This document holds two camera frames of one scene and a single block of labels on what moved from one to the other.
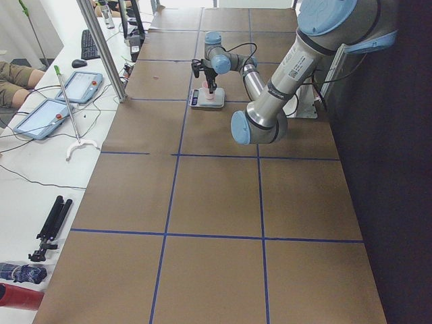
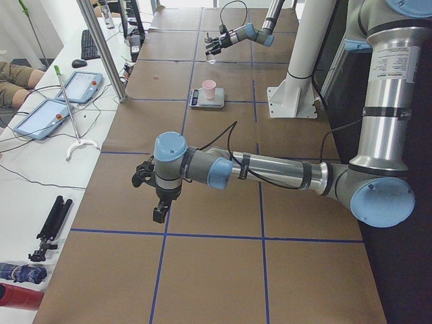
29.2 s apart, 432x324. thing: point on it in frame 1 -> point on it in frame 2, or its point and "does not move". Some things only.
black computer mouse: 79,63 does not move
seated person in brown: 17,83 does not move
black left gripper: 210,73 -> 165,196
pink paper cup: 208,96 does not move
